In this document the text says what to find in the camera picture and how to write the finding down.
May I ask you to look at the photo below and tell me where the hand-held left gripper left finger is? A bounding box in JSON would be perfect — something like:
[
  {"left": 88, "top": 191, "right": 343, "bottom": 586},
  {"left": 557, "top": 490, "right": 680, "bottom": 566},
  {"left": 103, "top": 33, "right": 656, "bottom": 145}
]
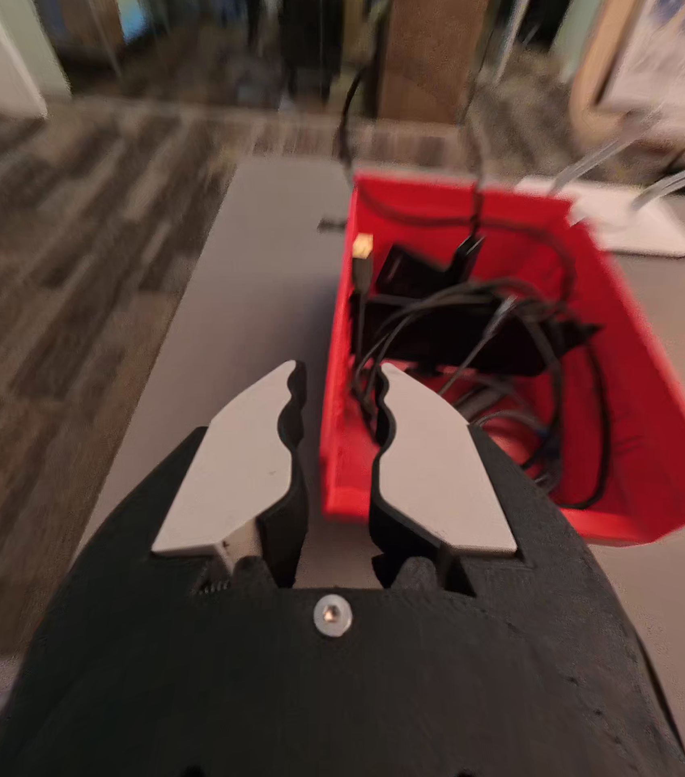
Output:
[{"left": 150, "top": 359, "right": 310, "bottom": 574}]

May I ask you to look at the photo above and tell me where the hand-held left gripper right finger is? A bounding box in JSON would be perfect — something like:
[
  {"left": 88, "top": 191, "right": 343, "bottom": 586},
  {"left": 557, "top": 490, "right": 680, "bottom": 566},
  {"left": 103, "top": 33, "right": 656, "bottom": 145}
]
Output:
[{"left": 368, "top": 362, "right": 521, "bottom": 558}]

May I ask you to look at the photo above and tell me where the red plastic bin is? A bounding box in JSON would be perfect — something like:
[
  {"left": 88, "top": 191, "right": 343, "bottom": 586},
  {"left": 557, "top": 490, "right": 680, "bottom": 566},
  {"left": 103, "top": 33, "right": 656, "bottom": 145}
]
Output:
[{"left": 318, "top": 172, "right": 685, "bottom": 545}]

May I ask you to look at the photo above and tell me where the black usb cable with plug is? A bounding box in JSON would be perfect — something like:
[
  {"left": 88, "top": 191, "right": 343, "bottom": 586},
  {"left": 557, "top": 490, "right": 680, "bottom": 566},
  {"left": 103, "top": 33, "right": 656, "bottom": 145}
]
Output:
[{"left": 349, "top": 232, "right": 392, "bottom": 438}]

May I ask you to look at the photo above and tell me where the white board stand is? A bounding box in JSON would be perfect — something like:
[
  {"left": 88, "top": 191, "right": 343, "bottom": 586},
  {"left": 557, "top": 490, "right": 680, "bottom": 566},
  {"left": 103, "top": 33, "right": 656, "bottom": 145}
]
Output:
[{"left": 515, "top": 109, "right": 685, "bottom": 259}]

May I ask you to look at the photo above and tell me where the brown wooden panel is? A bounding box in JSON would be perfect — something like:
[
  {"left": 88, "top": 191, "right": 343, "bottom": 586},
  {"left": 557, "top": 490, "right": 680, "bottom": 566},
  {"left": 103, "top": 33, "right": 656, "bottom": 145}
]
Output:
[{"left": 379, "top": 0, "right": 490, "bottom": 123}]

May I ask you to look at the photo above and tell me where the wooden sign board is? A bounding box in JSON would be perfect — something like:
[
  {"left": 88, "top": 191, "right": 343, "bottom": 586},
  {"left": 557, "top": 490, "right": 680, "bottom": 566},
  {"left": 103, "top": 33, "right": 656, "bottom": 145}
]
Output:
[{"left": 567, "top": 0, "right": 685, "bottom": 149}]

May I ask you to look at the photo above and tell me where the printed paper sheet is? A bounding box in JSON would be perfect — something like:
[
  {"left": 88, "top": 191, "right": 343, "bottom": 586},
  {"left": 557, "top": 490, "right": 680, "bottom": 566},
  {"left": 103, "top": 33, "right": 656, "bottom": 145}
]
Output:
[{"left": 606, "top": 0, "right": 685, "bottom": 125}]

